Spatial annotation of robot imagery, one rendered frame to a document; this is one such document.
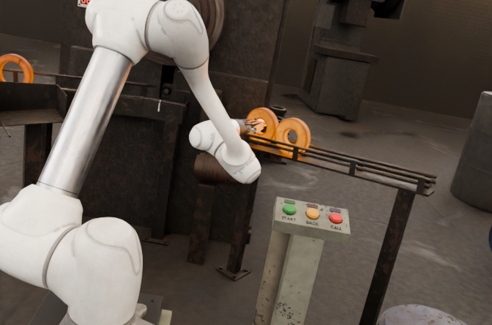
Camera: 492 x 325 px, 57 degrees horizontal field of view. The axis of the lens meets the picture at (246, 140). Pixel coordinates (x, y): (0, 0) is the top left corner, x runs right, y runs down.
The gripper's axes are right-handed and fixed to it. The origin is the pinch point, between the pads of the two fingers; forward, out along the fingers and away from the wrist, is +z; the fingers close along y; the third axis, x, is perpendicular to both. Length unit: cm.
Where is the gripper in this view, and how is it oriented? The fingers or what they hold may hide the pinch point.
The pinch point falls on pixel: (262, 122)
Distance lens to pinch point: 191.9
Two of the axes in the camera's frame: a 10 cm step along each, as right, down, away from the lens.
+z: 6.1, -1.7, 7.7
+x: 1.4, -9.4, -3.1
